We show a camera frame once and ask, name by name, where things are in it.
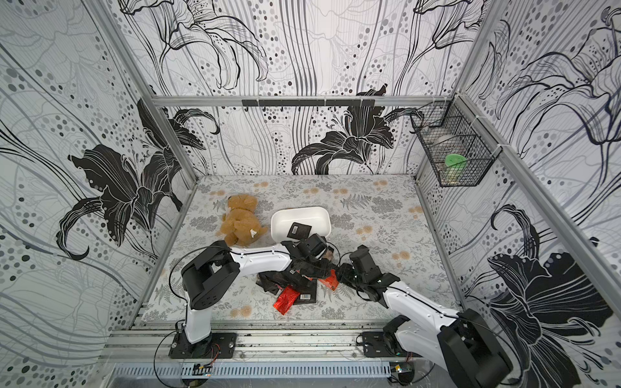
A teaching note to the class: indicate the brown teddy bear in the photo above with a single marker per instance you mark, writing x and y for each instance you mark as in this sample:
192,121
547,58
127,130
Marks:
240,224

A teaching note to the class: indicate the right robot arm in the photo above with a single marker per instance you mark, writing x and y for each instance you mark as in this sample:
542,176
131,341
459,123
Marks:
459,342

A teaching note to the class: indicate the red foil tea bag lower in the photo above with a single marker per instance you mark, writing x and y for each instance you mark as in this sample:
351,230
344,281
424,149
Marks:
286,299

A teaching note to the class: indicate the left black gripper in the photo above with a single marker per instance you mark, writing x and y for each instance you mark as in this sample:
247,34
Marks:
324,263

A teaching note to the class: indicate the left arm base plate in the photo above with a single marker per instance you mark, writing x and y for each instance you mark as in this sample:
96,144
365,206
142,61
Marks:
215,346

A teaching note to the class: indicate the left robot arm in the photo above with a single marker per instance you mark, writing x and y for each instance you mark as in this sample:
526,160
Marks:
207,277

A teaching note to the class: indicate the white plastic storage box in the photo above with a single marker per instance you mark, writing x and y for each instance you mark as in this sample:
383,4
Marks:
316,217

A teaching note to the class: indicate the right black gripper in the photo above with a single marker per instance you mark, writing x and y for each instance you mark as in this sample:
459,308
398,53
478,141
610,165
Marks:
348,274

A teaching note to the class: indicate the green lid cup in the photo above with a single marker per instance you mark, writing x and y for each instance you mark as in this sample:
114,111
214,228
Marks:
455,165

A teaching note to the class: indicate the black wire basket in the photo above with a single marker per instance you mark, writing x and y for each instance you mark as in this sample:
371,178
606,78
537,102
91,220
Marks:
450,127

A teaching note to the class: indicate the black barcode tea bag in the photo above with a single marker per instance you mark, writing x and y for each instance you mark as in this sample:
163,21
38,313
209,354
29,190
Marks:
299,231
308,294

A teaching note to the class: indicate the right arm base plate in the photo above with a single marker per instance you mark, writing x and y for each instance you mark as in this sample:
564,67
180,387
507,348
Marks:
378,344

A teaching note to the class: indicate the black tea bag pile left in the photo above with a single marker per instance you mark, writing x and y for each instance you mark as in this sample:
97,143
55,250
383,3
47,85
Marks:
273,282

